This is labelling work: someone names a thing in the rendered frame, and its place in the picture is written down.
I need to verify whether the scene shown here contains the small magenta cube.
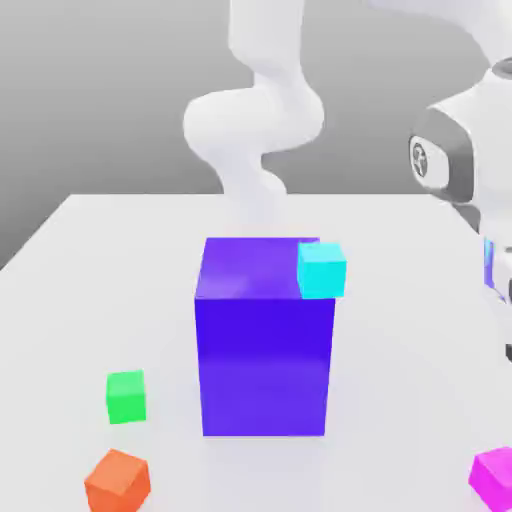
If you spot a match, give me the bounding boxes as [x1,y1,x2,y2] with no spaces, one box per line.
[468,446,512,512]

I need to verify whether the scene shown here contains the small cyan cube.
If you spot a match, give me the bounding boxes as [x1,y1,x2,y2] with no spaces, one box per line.
[296,241,348,300]

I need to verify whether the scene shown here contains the small green cube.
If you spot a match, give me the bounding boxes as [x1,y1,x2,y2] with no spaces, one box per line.
[105,369,148,426]

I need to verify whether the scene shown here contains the small orange cube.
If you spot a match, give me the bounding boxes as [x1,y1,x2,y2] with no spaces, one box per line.
[83,448,152,512]

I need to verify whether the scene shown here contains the large blue box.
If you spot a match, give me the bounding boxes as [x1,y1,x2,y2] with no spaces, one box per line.
[194,236,336,438]

